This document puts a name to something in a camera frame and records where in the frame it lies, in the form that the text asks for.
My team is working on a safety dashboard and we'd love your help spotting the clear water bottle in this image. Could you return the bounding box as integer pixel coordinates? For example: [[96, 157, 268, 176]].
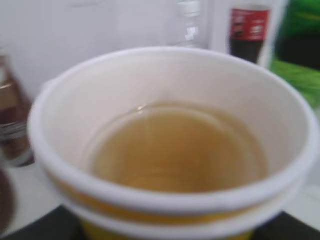
[[173, 0, 206, 49]]

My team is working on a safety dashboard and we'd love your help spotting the brown coffee drink bottle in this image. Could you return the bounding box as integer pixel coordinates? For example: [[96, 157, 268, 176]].
[[0, 46, 34, 167]]

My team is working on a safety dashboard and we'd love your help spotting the yellow paper cup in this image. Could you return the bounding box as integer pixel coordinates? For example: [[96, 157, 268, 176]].
[[27, 46, 320, 240]]

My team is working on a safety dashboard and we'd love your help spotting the dark cola bottle red label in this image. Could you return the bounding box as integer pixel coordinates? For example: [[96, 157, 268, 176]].
[[229, 3, 271, 64]]

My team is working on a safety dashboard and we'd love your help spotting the brown ceramic mug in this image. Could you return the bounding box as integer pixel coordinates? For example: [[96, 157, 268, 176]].
[[0, 168, 15, 234]]

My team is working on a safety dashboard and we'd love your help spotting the green plastic soda bottle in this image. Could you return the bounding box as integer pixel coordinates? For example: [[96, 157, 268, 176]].
[[270, 0, 320, 94]]

